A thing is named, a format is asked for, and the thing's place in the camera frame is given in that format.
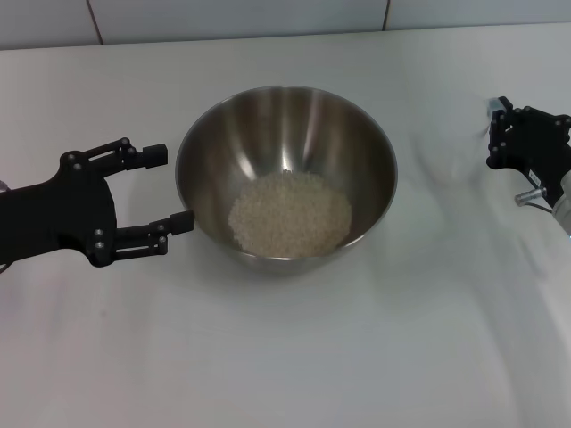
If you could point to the white uncooked rice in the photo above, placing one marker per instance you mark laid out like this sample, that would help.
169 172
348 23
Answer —
290 214

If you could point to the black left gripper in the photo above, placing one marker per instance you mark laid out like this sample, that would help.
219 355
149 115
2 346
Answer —
53 218

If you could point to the large stainless steel bowl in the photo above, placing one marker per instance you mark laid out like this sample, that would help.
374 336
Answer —
250 147

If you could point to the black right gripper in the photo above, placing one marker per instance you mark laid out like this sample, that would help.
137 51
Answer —
544 147

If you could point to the clear plastic measuring cup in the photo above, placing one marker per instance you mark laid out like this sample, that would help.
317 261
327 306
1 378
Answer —
464 134

